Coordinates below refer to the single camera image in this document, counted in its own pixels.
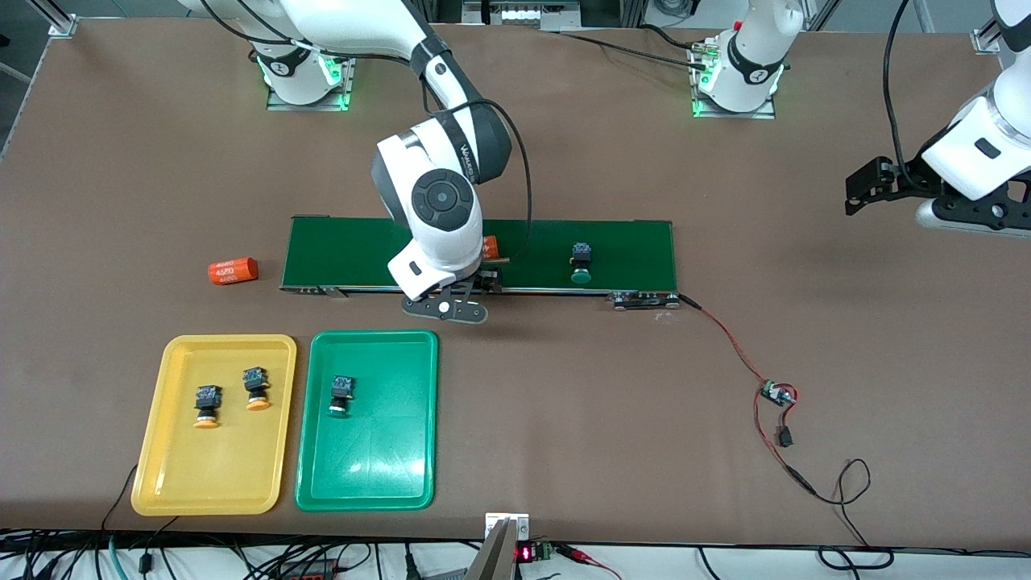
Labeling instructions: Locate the yellow push button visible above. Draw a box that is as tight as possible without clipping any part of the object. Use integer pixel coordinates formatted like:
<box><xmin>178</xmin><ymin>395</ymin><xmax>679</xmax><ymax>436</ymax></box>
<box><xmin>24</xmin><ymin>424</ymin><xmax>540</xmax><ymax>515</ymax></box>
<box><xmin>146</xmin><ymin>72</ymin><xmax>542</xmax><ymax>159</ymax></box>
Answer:
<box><xmin>193</xmin><ymin>385</ymin><xmax>223</xmax><ymax>429</ymax></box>
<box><xmin>242</xmin><ymin>367</ymin><xmax>271</xmax><ymax>412</ymax></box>

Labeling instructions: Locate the green conveyor belt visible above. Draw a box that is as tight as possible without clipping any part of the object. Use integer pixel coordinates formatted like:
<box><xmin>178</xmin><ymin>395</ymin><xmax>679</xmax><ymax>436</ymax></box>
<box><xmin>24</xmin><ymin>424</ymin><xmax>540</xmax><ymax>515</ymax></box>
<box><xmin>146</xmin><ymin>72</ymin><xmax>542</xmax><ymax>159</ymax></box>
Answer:
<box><xmin>279</xmin><ymin>215</ymin><xmax>681</xmax><ymax>311</ymax></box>

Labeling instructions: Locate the green plastic tray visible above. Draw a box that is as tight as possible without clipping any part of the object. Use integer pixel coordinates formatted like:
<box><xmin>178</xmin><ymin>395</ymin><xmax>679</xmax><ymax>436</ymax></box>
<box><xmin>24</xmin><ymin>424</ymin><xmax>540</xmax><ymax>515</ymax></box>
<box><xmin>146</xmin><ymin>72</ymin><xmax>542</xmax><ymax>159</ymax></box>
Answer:
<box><xmin>295</xmin><ymin>329</ymin><xmax>440</xmax><ymax>512</ymax></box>

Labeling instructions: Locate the small controller circuit board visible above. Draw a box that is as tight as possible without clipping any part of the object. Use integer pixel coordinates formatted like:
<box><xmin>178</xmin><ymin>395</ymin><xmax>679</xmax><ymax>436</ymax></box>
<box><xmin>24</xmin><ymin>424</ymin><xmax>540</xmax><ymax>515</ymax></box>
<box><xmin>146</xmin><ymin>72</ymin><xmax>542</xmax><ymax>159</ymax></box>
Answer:
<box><xmin>759</xmin><ymin>379</ymin><xmax>799</xmax><ymax>409</ymax></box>

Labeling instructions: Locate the white indicator device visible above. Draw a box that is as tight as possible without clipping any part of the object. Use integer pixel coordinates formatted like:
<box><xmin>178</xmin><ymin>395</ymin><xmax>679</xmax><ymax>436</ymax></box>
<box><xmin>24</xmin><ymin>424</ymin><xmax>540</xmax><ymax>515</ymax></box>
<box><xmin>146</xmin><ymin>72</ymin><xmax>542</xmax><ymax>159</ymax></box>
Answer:
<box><xmin>483</xmin><ymin>0</ymin><xmax>583</xmax><ymax>26</ymax></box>

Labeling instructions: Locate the yellow plastic tray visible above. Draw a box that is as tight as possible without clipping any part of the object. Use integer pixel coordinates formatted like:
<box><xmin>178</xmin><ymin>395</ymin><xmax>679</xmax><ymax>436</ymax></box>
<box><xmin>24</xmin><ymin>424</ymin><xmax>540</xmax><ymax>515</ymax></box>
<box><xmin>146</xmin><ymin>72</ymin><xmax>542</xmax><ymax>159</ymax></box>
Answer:
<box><xmin>130</xmin><ymin>333</ymin><xmax>298</xmax><ymax>516</ymax></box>

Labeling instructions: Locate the red clip lead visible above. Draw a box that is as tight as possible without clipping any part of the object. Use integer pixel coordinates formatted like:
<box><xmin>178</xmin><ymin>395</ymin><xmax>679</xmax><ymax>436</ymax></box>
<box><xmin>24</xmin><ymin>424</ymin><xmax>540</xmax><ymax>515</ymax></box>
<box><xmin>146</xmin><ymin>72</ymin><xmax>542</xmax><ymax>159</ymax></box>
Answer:
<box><xmin>556</xmin><ymin>544</ymin><xmax>623</xmax><ymax>580</ymax></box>

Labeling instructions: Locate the orange power strip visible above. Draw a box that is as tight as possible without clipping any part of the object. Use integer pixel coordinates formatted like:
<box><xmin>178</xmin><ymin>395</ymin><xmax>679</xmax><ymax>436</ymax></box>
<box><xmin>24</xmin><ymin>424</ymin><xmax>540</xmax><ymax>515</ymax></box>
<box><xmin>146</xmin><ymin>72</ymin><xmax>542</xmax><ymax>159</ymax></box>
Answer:
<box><xmin>270</xmin><ymin>558</ymin><xmax>340</xmax><ymax>580</ymax></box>

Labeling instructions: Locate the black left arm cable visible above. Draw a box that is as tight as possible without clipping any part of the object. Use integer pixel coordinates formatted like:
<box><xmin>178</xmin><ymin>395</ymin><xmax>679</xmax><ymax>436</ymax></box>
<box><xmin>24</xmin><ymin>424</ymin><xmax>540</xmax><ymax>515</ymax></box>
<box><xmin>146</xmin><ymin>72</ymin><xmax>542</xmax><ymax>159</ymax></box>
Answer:
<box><xmin>881</xmin><ymin>0</ymin><xmax>940</xmax><ymax>192</ymax></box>

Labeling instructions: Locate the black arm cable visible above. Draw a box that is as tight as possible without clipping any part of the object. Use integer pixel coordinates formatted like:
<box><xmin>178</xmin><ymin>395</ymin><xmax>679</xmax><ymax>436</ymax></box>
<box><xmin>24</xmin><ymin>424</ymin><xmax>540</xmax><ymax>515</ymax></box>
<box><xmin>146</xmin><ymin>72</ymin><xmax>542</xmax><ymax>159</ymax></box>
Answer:
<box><xmin>881</xmin><ymin>0</ymin><xmax>940</xmax><ymax>192</ymax></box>
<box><xmin>421</xmin><ymin>77</ymin><xmax>535</xmax><ymax>264</ymax></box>

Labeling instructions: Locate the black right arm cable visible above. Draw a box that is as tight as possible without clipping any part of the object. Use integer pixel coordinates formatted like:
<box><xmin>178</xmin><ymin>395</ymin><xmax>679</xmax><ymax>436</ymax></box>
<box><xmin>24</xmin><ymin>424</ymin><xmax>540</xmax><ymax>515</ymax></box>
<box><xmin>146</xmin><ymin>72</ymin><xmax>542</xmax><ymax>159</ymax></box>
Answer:
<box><xmin>421</xmin><ymin>77</ymin><xmax>535</xmax><ymax>264</ymax></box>

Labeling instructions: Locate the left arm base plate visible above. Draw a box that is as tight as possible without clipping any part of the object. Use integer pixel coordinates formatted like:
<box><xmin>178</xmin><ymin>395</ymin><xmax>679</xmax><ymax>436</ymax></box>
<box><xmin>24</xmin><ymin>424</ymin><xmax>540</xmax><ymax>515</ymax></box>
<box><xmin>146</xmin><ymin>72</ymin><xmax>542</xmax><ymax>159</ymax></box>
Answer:
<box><xmin>690</xmin><ymin>40</ymin><xmax>779</xmax><ymax>121</ymax></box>

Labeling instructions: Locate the metal camera bracket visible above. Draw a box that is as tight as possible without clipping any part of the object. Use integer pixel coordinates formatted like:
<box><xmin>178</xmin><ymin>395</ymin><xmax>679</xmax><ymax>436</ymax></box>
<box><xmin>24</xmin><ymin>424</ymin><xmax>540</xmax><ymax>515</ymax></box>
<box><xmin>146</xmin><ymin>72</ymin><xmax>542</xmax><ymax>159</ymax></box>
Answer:
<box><xmin>466</xmin><ymin>512</ymin><xmax>531</xmax><ymax>580</ymax></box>

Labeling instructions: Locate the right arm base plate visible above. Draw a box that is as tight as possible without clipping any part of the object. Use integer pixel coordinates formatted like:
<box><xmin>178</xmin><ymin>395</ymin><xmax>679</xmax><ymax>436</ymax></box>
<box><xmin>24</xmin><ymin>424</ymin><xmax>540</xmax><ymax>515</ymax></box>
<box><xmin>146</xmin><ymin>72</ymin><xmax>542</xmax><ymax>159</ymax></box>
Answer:
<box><xmin>264</xmin><ymin>48</ymin><xmax>357</xmax><ymax>112</ymax></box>

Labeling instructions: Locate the black base power cable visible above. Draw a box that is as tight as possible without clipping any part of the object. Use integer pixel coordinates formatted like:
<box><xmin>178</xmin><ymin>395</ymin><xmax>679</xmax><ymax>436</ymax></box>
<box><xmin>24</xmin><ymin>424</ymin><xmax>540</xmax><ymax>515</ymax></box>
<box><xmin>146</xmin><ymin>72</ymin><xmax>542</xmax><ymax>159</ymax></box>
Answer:
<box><xmin>554</xmin><ymin>23</ymin><xmax>714</xmax><ymax>73</ymax></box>

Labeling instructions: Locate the thin black cable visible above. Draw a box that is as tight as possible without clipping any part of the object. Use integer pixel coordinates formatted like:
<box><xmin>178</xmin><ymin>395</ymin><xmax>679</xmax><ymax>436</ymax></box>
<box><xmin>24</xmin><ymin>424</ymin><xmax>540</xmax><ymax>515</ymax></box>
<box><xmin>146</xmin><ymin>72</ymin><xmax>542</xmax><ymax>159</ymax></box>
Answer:
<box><xmin>812</xmin><ymin>458</ymin><xmax>895</xmax><ymax>570</ymax></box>

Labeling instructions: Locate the black cable by tray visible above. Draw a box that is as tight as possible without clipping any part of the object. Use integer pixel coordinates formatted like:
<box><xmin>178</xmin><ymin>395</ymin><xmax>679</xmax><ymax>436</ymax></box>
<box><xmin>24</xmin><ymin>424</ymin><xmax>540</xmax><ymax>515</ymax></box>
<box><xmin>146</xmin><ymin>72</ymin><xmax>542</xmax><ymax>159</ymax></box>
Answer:
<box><xmin>100</xmin><ymin>465</ymin><xmax>140</xmax><ymax>534</ymax></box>

